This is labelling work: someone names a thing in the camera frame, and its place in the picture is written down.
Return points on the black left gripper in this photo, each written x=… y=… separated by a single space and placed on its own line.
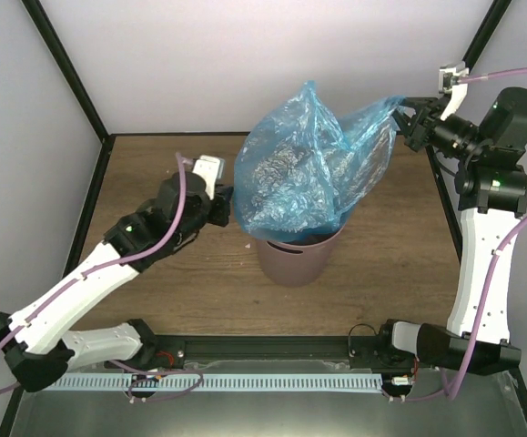
x=221 y=218

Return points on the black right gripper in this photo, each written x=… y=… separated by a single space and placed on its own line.
x=418 y=131

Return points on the blue translucent trash bag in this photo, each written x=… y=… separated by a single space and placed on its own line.
x=302 y=170

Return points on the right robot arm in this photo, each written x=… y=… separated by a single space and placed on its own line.
x=492 y=188

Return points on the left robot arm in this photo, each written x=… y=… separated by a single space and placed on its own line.
x=38 y=342

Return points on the mauve plastic trash bin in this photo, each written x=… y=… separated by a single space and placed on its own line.
x=296 y=264

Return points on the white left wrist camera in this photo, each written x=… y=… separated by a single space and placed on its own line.
x=211 y=169

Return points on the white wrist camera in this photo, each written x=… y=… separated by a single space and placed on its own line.
x=449 y=86
x=211 y=169

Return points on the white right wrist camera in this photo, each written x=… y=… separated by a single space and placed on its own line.
x=449 y=86

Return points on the black right corner frame post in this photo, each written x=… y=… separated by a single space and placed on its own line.
x=485 y=31

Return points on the black corner frame post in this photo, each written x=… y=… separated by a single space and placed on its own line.
x=485 y=31
x=56 y=48

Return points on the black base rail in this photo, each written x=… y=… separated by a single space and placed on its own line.
x=175 y=351

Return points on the white slotted cable duct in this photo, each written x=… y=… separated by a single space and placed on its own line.
x=354 y=382

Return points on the black left corner frame post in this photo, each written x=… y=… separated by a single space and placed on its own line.
x=56 y=48

